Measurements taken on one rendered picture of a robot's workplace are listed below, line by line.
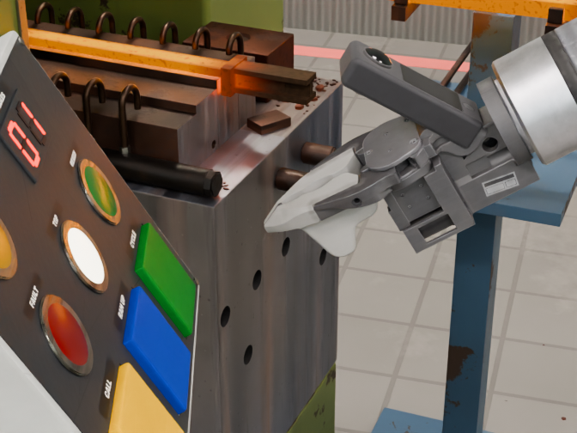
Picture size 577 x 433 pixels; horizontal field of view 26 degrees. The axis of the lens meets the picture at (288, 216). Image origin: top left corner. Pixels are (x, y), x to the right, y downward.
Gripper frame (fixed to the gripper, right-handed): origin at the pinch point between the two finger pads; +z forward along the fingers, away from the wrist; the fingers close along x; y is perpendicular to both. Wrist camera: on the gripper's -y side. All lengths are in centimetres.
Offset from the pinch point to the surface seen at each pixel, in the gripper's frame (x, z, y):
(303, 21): 330, 39, 98
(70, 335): -20.1, 10.6, -8.7
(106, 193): 0.4, 10.6, -8.1
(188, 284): 2.2, 10.3, 3.3
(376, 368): 127, 34, 104
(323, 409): 59, 26, 60
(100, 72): 49, 21, -3
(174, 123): 37.0, 13.4, 2.6
